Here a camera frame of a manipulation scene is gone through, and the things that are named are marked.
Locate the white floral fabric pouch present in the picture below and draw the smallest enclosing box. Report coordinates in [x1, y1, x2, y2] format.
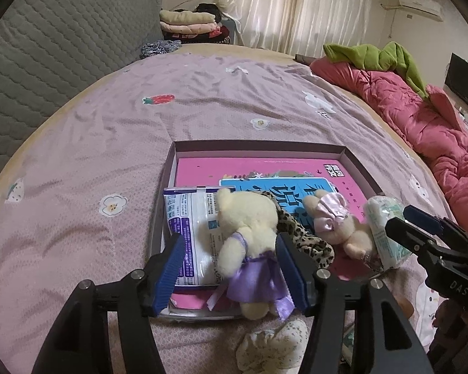
[235, 317, 309, 374]

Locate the green cloth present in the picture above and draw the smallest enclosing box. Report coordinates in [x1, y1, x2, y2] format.
[323, 41, 430, 100]

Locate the pink book with blue label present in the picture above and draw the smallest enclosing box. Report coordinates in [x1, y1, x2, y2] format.
[172, 157, 375, 310]

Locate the white wall air conditioner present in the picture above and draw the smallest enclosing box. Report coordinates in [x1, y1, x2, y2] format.
[398, 0, 444, 22]

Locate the cream plush bear pink dress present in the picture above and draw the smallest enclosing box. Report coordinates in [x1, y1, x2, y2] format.
[303, 189, 375, 260]

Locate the pink folded garment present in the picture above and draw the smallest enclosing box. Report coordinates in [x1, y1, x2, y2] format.
[162, 22, 219, 36]

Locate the leopard print scrunchie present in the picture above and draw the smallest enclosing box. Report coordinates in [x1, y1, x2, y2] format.
[273, 199, 336, 269]

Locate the cream plush bear purple dress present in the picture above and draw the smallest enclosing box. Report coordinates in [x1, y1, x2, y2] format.
[207, 188, 295, 321]

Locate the teal-white flat tissue packet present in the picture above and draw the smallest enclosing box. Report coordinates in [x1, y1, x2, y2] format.
[340, 325, 357, 361]

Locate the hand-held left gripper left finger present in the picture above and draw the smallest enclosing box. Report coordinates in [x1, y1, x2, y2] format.
[43, 233, 186, 374]

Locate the silver crown ornament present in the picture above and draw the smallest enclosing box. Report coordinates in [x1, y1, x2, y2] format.
[361, 253, 385, 277]

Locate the red quilt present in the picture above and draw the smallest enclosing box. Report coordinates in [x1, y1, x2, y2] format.
[310, 56, 468, 238]

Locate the grey quilted headboard cover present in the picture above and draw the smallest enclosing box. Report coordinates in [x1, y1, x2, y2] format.
[0, 0, 165, 203]

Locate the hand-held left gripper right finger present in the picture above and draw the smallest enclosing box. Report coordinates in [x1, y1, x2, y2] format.
[275, 232, 433, 374]

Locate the white curtain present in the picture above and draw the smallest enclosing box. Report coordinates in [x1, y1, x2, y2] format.
[217, 0, 376, 57]

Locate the pile of folded clothes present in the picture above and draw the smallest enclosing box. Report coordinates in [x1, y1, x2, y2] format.
[168, 23, 235, 45]

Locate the beige folded garment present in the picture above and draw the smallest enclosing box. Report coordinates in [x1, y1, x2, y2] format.
[159, 9, 216, 25]

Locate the black flat television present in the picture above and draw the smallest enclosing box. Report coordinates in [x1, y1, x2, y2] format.
[444, 52, 468, 119]

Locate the green-white tissue pack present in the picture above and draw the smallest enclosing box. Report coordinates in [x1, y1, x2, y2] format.
[364, 195, 414, 269]

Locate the mauve printed bed sheet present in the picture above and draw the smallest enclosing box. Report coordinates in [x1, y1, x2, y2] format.
[0, 43, 468, 374]

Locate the white and purple packet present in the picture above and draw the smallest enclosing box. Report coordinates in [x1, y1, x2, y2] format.
[163, 186, 229, 288]

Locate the dark patterned cloth bundle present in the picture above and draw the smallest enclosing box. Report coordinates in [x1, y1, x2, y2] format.
[140, 40, 182, 60]

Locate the black garment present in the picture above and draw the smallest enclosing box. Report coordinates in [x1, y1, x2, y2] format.
[195, 3, 229, 22]

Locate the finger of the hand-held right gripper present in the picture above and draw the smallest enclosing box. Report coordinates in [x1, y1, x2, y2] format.
[403, 204, 461, 238]
[385, 218, 453, 260]

